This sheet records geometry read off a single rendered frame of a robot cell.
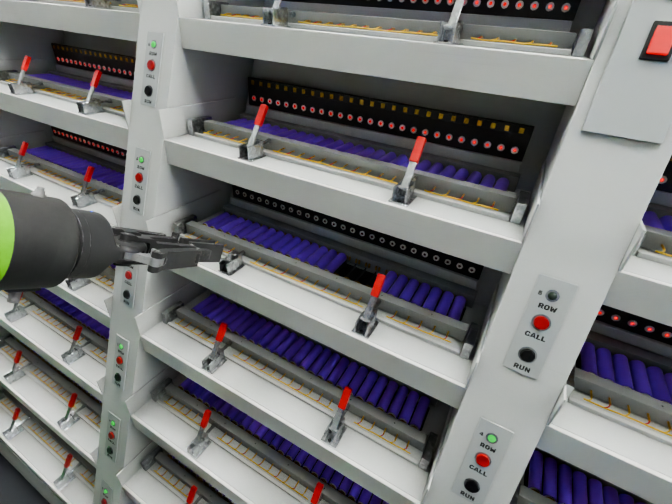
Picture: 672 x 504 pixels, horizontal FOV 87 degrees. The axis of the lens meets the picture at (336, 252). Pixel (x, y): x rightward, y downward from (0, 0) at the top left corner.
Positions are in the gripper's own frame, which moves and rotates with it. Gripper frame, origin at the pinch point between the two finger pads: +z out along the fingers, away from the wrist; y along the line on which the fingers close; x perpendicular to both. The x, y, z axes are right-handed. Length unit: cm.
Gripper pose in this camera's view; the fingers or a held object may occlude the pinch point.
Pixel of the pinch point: (200, 250)
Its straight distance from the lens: 59.5
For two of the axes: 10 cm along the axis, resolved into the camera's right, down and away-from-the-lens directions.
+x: 3.1, -9.5, -0.9
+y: 8.7, 3.2, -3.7
